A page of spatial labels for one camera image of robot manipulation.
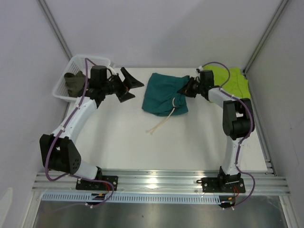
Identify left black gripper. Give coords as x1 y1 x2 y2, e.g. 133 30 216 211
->
102 68 143 103

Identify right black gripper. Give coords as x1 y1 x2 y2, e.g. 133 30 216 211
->
178 77 204 98

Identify teal green shorts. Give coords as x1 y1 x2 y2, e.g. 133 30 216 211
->
142 73 190 116

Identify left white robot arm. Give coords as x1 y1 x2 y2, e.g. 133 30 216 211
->
39 66 144 190

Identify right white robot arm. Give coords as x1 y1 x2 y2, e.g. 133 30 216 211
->
178 77 255 193

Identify lime green folded shorts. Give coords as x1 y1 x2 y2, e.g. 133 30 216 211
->
204 65 251 99

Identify olive green shorts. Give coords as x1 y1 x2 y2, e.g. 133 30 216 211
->
64 71 88 98

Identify white plastic basket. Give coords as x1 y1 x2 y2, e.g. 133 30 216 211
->
52 55 111 102

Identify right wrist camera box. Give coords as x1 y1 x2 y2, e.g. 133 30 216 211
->
200 70 214 87

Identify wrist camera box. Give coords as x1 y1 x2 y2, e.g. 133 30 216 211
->
200 70 214 87
90 66 108 83

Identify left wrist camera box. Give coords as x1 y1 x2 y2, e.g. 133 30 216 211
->
90 66 108 83

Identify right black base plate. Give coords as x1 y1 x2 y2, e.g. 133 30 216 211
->
196 177 246 193

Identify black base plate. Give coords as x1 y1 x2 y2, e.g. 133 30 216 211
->
196 177 246 193
76 175 119 191

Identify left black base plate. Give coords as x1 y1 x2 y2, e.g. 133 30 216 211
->
76 175 119 191

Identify white slotted cable duct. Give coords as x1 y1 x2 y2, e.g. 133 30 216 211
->
41 191 221 205

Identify left aluminium corner post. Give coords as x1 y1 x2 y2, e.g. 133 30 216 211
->
37 0 73 60

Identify aluminium corner post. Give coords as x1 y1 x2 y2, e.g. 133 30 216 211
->
243 0 290 76
37 0 73 60

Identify aluminium mounting rail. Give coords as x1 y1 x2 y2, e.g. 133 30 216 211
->
32 169 291 196

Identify right aluminium corner post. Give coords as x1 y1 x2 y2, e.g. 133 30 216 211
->
243 0 290 76

